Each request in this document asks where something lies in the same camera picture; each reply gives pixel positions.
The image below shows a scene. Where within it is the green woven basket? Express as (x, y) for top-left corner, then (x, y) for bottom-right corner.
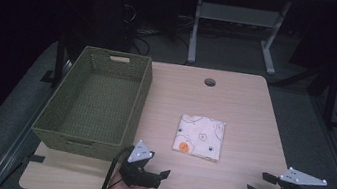
(28, 39), (157, 166)

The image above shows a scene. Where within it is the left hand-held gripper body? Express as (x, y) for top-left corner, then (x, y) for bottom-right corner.
(117, 136), (167, 189)

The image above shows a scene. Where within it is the black cable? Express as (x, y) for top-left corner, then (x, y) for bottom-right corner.
(97, 141), (135, 189)

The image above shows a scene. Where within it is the bundle of floor cables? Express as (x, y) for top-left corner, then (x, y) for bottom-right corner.
(114, 0), (199, 63)

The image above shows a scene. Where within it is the white metal desk frame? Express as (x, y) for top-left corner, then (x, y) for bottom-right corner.
(185, 0), (294, 78)

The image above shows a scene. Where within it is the floral patterned cloth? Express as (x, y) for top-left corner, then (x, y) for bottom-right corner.
(170, 112), (227, 164)

